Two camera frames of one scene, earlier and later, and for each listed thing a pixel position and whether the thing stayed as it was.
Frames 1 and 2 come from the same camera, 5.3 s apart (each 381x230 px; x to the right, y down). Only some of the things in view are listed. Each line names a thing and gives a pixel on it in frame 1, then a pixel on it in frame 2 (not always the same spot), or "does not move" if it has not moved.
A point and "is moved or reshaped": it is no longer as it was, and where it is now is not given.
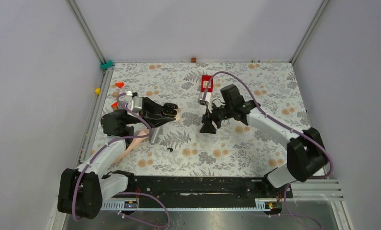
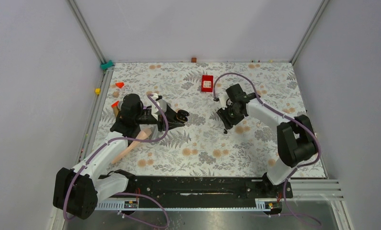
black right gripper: (208, 127) to (228, 122)
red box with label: (207, 83) does not move
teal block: (105, 66) does not move
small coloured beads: (254, 61) does not move
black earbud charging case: (169, 109) is moved or reshaped
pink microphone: (135, 142) does not move
